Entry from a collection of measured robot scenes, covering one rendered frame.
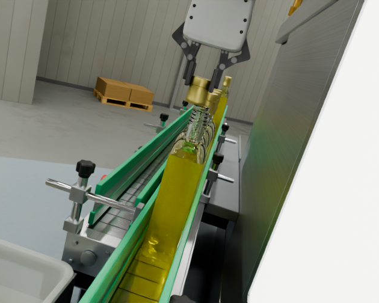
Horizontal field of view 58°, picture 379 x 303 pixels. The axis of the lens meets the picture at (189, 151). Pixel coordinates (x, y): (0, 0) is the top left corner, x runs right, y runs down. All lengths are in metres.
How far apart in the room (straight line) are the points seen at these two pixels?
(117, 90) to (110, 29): 1.48
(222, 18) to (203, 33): 0.04
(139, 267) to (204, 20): 0.40
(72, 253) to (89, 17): 7.27
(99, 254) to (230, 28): 0.43
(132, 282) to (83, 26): 7.35
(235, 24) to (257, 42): 8.69
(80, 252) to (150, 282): 0.14
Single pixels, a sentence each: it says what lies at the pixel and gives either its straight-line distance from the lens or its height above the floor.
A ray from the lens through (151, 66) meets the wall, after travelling 8.13.
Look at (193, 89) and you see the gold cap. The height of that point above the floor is 1.33.
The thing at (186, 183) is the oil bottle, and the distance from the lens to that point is 0.54.
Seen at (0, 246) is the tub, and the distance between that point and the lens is 0.66.
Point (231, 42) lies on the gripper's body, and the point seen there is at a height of 1.42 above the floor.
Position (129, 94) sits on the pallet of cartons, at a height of 0.28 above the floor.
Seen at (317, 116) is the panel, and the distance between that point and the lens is 0.34.
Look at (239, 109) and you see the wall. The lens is 9.36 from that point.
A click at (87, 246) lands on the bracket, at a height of 1.04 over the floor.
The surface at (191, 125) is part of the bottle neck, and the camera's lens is 0.53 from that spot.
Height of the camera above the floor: 1.39
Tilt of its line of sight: 16 degrees down
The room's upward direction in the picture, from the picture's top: 17 degrees clockwise
